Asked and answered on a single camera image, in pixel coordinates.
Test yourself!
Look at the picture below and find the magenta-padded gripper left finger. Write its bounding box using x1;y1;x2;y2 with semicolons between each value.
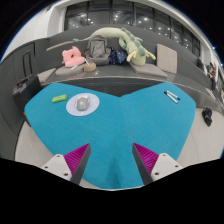
41;143;92;185

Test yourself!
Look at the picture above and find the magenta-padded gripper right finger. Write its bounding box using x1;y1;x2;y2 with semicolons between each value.
132;143;184;185

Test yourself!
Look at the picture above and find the grey and white computer mouse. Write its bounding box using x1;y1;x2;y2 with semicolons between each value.
75;95;90;112

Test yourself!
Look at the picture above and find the round pale blue mouse pad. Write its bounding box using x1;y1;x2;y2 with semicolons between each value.
65;92;101;117

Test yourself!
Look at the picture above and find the black bag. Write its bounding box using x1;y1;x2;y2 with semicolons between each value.
201;107;213;127

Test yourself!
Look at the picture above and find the green eraser block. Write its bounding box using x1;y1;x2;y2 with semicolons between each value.
51;94;68;104

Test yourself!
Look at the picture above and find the white marker with blue cap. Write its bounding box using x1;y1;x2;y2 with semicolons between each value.
166;90;181;101

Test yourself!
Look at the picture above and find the black hard case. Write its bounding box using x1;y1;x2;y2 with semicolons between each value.
12;74;44;114

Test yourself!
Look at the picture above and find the grey small square cushion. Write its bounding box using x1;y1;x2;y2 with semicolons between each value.
36;67;58;84

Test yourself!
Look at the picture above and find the grey round seat cushion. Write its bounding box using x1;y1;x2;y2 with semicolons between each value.
54;64;86;77

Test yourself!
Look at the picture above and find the grey flat seat cushion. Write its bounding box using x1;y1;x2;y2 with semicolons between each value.
129;61;169;79

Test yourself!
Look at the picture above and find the person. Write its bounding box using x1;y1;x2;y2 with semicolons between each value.
207;61;218;92
195;56;205;70

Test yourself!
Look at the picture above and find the grey upright square cushion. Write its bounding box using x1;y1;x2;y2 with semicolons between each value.
156;43;179;75

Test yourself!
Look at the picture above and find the pink plush cushion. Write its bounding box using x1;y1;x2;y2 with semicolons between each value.
61;45;86;68

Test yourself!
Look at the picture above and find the navy blue patterned bag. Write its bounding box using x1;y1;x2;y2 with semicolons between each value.
108;49;128;65

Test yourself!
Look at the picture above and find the grey backpack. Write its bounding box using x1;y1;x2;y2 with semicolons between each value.
83;35;112;66

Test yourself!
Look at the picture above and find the green dragon plush toy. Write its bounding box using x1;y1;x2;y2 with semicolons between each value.
73;27;157;67

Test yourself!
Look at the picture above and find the large dark glass window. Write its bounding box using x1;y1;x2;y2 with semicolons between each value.
64;0;202;58

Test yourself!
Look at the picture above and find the brown rope coil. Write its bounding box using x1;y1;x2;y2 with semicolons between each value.
83;62;98;73

